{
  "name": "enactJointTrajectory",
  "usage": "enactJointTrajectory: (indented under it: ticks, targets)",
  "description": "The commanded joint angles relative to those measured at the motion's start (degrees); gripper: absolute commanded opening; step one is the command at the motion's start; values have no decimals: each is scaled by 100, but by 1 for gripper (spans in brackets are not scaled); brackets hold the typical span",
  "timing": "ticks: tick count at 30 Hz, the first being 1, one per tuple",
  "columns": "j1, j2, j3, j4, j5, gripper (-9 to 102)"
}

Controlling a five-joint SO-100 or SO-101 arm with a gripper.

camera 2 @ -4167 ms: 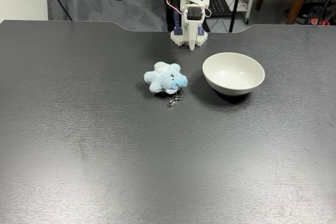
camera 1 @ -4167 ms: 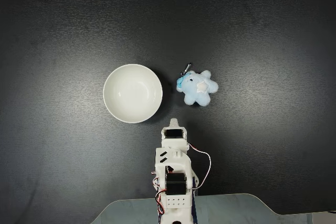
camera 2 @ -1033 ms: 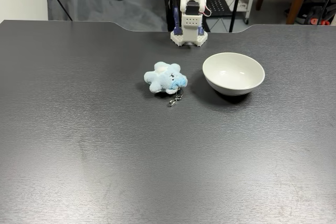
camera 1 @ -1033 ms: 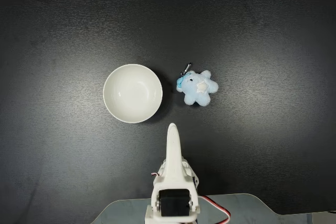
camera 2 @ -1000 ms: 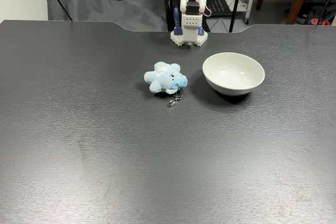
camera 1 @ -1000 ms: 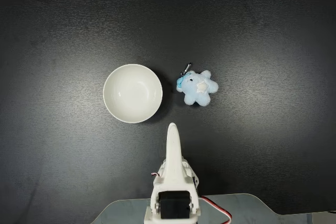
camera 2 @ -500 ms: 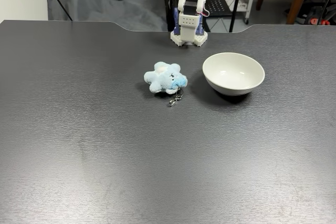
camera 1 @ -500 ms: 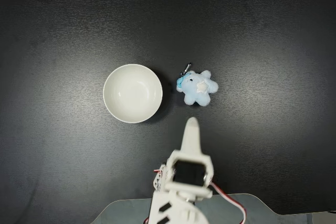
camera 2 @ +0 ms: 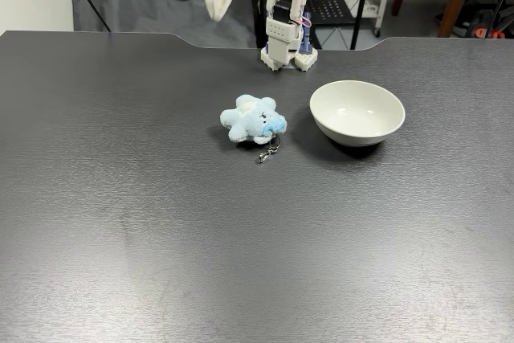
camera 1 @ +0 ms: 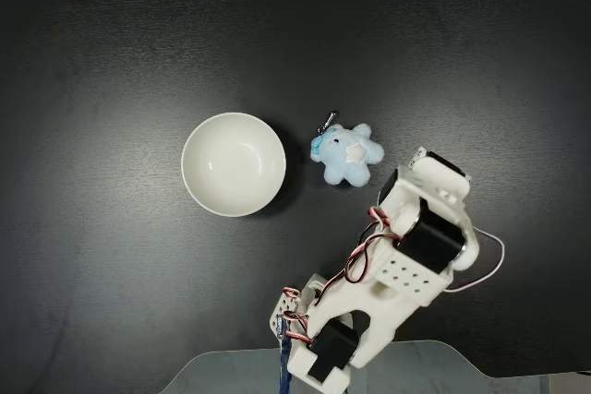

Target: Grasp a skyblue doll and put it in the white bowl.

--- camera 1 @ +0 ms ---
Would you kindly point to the white ceramic bowl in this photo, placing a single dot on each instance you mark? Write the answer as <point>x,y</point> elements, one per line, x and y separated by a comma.
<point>233,163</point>

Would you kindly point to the blue table clamp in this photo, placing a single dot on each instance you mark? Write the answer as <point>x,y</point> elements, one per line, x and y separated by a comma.
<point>284,357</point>

